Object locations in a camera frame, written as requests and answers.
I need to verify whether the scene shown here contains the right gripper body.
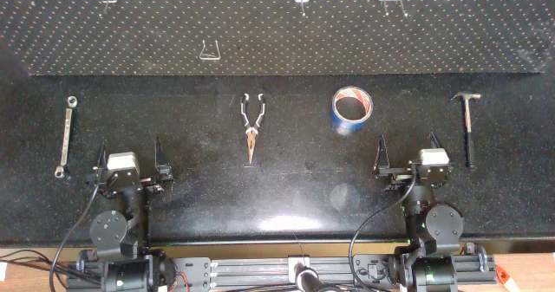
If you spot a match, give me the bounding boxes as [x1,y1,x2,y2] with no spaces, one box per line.
[372,163,454,192]

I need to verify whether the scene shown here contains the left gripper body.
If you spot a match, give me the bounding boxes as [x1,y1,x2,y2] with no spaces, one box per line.
[88,169,173,196]

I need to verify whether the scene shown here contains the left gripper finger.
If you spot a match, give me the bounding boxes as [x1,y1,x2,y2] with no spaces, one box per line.
[154,134,174,183]
[95,142,108,172]

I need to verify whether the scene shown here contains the hammer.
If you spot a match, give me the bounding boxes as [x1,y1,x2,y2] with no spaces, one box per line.
[449,91,482,171]

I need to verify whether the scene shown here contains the wrench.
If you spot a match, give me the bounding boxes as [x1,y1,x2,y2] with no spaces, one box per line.
[54,94,79,179]

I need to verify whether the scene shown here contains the roll of blue tape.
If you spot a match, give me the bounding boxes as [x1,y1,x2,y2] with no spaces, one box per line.
[330,85,375,133]

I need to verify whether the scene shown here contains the pliers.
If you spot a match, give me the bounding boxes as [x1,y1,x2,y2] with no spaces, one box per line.
[239,93,266,165]

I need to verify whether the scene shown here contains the black pegboard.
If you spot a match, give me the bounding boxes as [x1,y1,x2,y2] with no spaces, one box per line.
[0,0,555,77]

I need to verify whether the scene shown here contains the red and white object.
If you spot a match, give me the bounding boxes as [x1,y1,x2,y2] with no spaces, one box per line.
[495,264,521,292]

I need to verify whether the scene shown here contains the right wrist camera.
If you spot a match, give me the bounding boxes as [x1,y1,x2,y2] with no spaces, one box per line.
[417,147,451,168]

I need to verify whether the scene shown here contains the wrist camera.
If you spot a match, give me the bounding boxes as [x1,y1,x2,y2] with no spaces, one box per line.
[417,147,451,168]
[106,152,142,174]

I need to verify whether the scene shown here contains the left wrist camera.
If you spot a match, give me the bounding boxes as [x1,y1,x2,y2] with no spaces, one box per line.
[106,152,142,174]

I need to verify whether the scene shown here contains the mounting rail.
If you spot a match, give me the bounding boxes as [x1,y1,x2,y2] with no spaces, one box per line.
[64,243,498,292]

